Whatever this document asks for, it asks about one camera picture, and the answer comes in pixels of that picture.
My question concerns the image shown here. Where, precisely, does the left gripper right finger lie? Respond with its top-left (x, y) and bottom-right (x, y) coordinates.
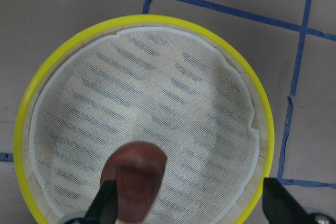
top-left (262, 178), bottom-right (308, 224)

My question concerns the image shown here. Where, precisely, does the yellow bamboo steamer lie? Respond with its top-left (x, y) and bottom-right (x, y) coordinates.
top-left (13, 15), bottom-right (275, 223)

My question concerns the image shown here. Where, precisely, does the brown steamed bun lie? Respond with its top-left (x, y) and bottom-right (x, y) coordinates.
top-left (100, 141), bottom-right (167, 223)

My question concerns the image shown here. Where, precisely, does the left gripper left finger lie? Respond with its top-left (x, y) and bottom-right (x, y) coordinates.
top-left (84, 180), bottom-right (118, 224)

